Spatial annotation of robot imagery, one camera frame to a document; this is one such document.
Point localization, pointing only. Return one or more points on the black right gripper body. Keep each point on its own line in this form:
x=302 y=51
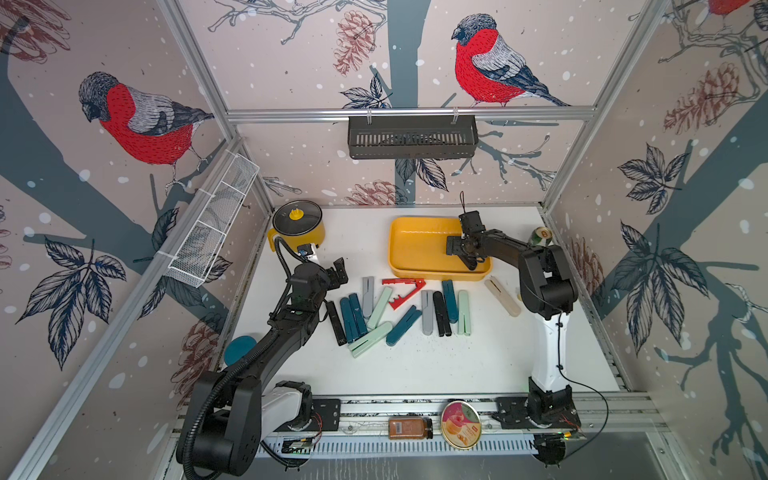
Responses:
x=461 y=244

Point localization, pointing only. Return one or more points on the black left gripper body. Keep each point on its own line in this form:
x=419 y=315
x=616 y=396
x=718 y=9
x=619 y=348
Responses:
x=323 y=284

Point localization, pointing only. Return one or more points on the beige pruning pliers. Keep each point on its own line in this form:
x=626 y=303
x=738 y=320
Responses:
x=507 y=301

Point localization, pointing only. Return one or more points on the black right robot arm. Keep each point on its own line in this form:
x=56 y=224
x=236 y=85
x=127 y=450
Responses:
x=548 y=291

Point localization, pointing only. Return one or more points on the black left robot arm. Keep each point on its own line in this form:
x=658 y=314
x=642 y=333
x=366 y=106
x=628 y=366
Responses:
x=229 y=412

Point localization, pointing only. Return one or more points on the grey left pruning pliers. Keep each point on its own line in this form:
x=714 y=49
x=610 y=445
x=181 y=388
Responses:
x=367 y=303

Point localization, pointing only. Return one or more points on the grey pruning pliers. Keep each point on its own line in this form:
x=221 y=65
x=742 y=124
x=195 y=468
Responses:
x=428 y=312
x=367 y=303

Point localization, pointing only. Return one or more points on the black left pruning pliers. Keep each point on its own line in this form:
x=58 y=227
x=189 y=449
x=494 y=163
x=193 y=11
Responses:
x=336 y=323

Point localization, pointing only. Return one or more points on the black pruning pliers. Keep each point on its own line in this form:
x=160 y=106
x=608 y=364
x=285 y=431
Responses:
x=441 y=314
x=336 y=323

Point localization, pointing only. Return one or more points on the yellow plastic storage box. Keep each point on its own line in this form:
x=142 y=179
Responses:
x=417 y=249

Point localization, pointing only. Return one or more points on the grey middle pruning pliers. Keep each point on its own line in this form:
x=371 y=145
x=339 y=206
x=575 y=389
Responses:
x=428 y=312

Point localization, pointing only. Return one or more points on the black middle pruning pliers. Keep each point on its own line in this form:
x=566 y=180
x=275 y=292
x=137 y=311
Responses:
x=441 y=314

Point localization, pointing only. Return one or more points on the dark teal angled pruning pliers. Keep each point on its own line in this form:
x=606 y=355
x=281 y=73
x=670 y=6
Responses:
x=403 y=325

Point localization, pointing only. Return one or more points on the brown rectangular box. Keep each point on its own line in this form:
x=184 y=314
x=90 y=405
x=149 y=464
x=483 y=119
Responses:
x=410 y=428

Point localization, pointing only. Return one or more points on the yellow electric cooking pot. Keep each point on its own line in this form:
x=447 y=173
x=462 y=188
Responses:
x=298 y=222

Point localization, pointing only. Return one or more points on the green white small bottle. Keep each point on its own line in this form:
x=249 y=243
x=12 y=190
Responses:
x=540 y=236

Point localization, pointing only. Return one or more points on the teal round object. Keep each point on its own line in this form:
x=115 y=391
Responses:
x=238 y=348

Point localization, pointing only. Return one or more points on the round pink tin lid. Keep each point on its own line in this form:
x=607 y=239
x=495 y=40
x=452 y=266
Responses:
x=460 y=425

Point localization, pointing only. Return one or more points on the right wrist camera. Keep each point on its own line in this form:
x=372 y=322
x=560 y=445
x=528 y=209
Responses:
x=471 y=223

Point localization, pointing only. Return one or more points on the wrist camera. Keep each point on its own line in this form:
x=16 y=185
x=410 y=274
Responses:
x=308 y=252
x=471 y=223

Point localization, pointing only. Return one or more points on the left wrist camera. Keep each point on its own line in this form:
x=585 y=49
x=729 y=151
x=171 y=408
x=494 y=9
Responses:
x=308 y=252

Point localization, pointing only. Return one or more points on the white wire mesh shelf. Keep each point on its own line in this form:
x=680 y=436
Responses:
x=193 y=262

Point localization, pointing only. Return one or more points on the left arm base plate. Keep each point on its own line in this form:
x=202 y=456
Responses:
x=324 y=415

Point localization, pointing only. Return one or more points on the black hanging wall basket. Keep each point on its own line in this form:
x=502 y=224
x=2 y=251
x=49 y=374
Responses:
x=412 y=137

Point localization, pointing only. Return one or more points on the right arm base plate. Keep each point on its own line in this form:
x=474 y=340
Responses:
x=522 y=412

